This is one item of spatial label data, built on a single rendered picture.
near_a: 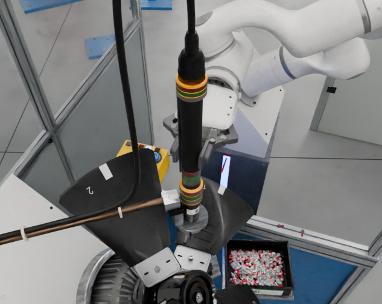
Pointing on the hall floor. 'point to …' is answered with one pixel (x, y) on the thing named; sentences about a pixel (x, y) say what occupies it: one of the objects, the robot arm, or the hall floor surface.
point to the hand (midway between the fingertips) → (191, 152)
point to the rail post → (349, 285)
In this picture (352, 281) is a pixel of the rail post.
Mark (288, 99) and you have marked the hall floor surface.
